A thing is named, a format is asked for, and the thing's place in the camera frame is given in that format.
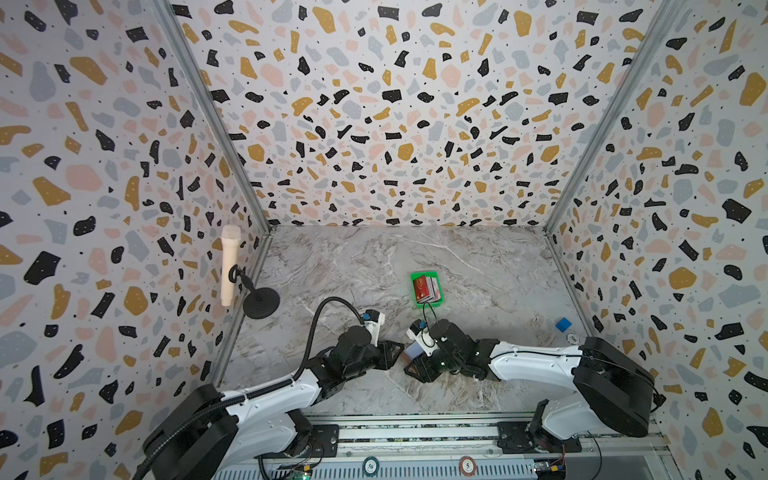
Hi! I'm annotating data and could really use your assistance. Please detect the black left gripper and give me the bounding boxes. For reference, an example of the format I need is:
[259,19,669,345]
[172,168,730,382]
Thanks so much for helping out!
[348,340,411,381]

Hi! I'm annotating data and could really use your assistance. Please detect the red VIP card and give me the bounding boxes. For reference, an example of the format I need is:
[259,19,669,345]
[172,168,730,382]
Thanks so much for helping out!
[413,275,430,304]

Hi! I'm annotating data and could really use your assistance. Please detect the green plastic card tray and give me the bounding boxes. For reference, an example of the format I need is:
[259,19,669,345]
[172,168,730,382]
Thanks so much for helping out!
[410,271,445,307]

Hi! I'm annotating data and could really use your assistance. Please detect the brown leather card holder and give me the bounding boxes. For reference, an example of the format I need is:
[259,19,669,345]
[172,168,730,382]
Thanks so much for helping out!
[402,342,425,364]

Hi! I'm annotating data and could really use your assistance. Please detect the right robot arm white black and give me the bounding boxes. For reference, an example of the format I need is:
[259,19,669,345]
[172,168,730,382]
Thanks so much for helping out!
[404,319,656,453]

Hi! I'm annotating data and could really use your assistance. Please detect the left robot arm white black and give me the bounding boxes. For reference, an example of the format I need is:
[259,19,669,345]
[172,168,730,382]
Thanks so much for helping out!
[134,326,405,479]

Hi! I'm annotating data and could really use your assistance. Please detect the stack of cards in tray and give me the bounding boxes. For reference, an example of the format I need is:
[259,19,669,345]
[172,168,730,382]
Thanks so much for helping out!
[428,277,442,303]

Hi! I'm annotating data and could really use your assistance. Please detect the black microphone stand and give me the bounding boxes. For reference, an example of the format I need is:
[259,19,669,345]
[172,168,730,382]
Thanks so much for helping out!
[228,264,280,320]

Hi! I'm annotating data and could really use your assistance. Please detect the blue cube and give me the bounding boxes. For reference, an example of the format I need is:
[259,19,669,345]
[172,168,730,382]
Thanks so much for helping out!
[555,318,572,333]

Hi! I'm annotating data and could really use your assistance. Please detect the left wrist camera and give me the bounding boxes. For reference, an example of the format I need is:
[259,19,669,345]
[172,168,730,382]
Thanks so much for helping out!
[361,309,385,347]

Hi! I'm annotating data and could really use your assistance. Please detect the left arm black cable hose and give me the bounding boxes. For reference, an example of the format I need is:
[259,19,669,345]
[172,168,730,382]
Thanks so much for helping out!
[133,296,366,480]

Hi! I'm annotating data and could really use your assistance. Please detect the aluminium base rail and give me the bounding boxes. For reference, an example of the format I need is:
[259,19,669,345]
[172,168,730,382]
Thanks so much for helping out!
[209,412,679,480]

